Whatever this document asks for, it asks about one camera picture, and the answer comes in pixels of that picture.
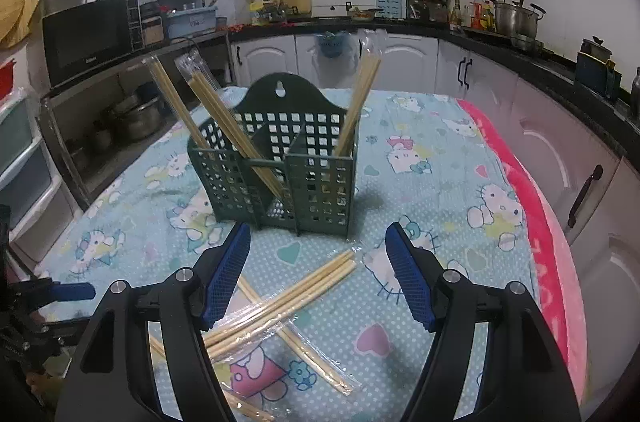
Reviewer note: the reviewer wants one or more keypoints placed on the orange drink bottle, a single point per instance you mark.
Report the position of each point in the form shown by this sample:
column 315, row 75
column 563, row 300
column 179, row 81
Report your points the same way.
column 479, row 12

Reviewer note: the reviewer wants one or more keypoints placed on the dark sauce bottle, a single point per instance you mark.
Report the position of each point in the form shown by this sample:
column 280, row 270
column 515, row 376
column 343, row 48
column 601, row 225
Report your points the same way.
column 456, row 17

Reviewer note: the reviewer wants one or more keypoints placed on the blue plastic dish basin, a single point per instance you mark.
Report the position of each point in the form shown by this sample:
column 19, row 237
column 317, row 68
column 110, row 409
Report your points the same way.
column 190, row 22

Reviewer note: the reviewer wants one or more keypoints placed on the small steel pot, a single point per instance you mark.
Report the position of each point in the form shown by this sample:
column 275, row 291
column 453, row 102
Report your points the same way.
column 100, row 140

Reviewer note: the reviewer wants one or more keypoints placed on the steel shaker bottle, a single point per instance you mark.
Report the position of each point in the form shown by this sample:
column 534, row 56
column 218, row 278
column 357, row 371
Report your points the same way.
column 636, row 95

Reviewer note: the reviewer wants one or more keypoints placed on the teal pot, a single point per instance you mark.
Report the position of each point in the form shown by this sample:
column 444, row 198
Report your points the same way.
column 592, row 72

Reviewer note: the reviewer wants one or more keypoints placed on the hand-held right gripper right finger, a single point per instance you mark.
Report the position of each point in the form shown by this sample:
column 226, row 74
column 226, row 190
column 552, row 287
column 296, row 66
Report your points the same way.
column 410, row 277

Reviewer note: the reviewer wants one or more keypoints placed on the red plastic container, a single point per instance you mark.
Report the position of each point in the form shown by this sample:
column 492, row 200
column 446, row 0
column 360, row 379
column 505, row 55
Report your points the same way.
column 7, row 80

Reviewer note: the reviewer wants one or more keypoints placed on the round wooden board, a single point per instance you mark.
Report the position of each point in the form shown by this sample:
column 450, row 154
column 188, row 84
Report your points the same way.
column 20, row 2

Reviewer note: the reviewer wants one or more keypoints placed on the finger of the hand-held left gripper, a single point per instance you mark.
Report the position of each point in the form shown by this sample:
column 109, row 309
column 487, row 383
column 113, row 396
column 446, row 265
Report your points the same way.
column 75, row 292

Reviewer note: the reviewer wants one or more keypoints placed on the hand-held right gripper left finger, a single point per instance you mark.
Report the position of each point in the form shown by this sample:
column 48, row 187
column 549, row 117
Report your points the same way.
column 227, row 277

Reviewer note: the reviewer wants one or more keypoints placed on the large steel pot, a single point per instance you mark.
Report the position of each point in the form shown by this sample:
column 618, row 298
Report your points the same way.
column 136, row 120

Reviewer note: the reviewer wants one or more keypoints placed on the green plastic utensil holder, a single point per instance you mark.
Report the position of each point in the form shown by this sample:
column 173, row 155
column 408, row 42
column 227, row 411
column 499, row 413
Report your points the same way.
column 315, row 187

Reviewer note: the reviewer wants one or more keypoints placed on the cat print blanket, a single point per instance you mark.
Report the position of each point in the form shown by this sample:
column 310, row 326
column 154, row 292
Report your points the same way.
column 440, row 182

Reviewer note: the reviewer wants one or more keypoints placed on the bowl of food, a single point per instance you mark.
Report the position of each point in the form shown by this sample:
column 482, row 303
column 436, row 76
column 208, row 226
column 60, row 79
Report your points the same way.
column 361, row 15

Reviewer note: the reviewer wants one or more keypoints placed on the black kitchen countertop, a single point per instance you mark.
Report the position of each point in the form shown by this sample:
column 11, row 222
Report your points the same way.
column 550, row 67

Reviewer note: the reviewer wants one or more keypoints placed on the plastic drawer unit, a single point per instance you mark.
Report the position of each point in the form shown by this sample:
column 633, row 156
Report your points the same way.
column 22, row 172

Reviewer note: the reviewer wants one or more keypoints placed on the metal shelf table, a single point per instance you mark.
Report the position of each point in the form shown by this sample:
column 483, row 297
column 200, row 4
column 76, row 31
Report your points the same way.
column 145, row 57

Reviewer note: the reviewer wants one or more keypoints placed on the black microwave oven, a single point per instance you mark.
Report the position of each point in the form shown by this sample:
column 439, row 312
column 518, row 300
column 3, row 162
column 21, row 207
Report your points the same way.
column 85, row 37

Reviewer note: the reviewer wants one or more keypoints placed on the light blue knife holder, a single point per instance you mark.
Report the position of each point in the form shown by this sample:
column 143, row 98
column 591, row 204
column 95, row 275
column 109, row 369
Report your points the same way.
column 390, row 6

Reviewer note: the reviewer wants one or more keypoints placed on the white kitchen cabinets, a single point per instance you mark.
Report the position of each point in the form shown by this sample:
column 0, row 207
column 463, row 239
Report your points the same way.
column 405, row 62

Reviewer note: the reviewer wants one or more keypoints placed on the steel stockpot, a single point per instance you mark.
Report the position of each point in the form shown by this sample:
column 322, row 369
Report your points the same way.
column 515, row 20

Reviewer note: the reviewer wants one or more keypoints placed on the small black storage rack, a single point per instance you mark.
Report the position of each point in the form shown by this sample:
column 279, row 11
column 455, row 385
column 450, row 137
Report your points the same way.
column 147, row 27

